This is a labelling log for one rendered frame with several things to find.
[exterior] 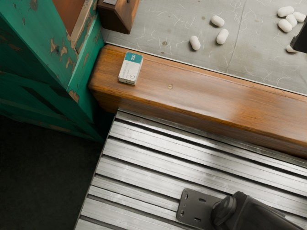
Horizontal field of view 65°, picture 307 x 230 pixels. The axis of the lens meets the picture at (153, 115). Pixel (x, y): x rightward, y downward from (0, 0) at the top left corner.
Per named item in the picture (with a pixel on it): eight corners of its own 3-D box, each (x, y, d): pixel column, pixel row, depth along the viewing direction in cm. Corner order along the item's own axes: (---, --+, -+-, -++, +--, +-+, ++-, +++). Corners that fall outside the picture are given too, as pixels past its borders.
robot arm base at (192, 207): (190, 188, 46) (180, 227, 44) (292, 220, 45) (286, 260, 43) (183, 187, 53) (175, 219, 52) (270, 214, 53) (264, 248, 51)
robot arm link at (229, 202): (232, 195, 40) (219, 227, 39) (281, 219, 40) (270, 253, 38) (220, 192, 46) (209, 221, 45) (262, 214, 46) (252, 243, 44)
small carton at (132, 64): (135, 85, 49) (134, 81, 47) (119, 81, 49) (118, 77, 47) (143, 60, 50) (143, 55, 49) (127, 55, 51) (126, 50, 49)
